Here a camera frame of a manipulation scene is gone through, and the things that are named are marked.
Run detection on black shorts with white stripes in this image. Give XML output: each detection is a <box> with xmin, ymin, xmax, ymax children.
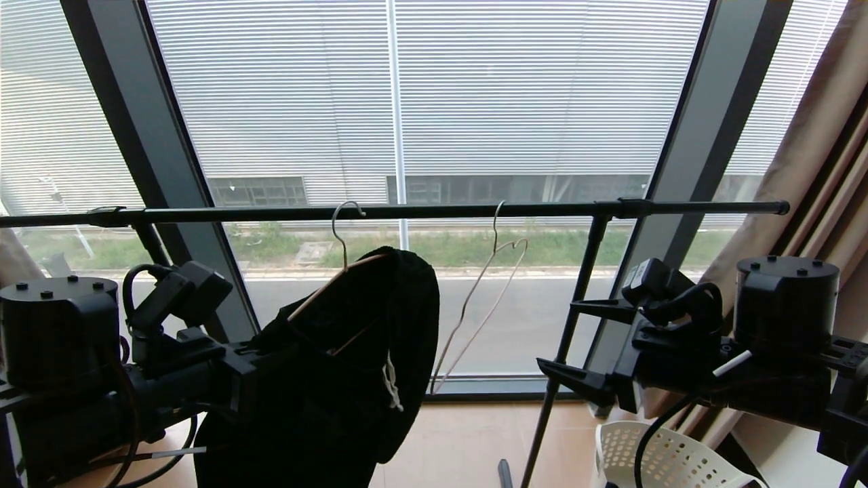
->
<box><xmin>193</xmin><ymin>245</ymin><xmax>442</xmax><ymax>488</ymax></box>

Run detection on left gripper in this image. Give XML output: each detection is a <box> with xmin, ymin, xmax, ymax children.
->
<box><xmin>131</xmin><ymin>338</ymin><xmax>263</xmax><ymax>436</ymax></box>

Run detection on white laundry basket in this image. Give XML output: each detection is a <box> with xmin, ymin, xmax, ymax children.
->
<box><xmin>593</xmin><ymin>420</ymin><xmax>768</xmax><ymax>488</ymax></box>

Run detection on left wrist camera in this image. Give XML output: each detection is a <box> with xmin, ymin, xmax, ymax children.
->
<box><xmin>125</xmin><ymin>260</ymin><xmax>235</xmax><ymax>370</ymax></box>

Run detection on window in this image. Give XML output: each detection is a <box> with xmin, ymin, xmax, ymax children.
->
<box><xmin>0</xmin><ymin>0</ymin><xmax>848</xmax><ymax>402</ymax></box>

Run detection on pink clothes hanger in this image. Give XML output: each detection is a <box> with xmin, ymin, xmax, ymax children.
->
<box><xmin>287</xmin><ymin>200</ymin><xmax>389</xmax><ymax>358</ymax></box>
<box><xmin>429</xmin><ymin>200</ymin><xmax>529</xmax><ymax>396</ymax></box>

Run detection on black clothes rack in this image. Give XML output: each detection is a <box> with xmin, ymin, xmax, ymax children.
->
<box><xmin>0</xmin><ymin>199</ymin><xmax>791</xmax><ymax>488</ymax></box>

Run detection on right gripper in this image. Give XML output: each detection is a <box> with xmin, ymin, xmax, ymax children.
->
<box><xmin>536</xmin><ymin>298</ymin><xmax>734</xmax><ymax>415</ymax></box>

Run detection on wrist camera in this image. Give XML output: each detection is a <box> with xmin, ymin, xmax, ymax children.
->
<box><xmin>125</xmin><ymin>260</ymin><xmax>235</xmax><ymax>370</ymax></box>
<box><xmin>621</xmin><ymin>257</ymin><xmax>724</xmax><ymax>327</ymax></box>

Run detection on brown curtain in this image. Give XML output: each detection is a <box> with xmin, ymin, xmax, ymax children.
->
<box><xmin>644</xmin><ymin>0</ymin><xmax>868</xmax><ymax>448</ymax></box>
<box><xmin>0</xmin><ymin>229</ymin><xmax>45</xmax><ymax>289</ymax></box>

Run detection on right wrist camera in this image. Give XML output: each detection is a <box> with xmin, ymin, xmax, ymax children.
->
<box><xmin>621</xmin><ymin>257</ymin><xmax>724</xmax><ymax>327</ymax></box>

